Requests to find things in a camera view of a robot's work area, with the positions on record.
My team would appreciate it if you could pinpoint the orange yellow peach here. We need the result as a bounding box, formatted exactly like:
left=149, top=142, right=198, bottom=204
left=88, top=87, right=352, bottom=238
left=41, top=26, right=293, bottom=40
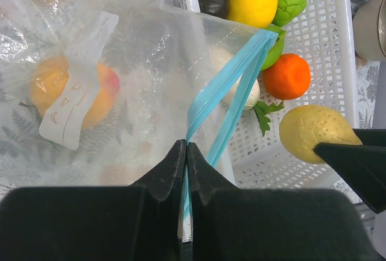
left=18, top=55, right=121, bottom=147

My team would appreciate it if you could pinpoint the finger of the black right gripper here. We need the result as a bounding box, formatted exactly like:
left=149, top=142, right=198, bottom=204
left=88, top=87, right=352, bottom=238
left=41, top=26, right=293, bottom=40
left=314, top=129, right=385, bottom=214

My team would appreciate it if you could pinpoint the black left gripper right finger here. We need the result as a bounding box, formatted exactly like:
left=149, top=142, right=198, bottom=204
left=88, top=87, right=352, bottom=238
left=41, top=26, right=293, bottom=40
left=186, top=143, right=380, bottom=260

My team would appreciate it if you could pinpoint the orange tangerine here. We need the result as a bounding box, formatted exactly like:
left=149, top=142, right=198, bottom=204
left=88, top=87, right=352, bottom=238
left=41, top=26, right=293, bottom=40
left=262, top=54, right=311, bottom=100

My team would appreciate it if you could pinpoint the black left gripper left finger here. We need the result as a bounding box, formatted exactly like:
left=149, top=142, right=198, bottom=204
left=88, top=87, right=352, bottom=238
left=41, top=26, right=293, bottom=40
left=1, top=140, right=186, bottom=260

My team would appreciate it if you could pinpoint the clear zip top bag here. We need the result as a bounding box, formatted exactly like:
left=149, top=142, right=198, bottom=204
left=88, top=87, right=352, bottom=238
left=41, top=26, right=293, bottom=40
left=0, top=0, right=280, bottom=231

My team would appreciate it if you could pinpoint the white perforated plastic basket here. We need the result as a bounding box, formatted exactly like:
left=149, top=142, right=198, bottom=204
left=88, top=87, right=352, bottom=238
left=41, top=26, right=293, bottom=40
left=180, top=0, right=373, bottom=213

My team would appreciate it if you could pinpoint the beige ceramic bowl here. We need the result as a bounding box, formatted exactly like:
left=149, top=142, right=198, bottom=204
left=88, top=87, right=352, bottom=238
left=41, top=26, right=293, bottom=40
left=353, top=0, right=385, bottom=61

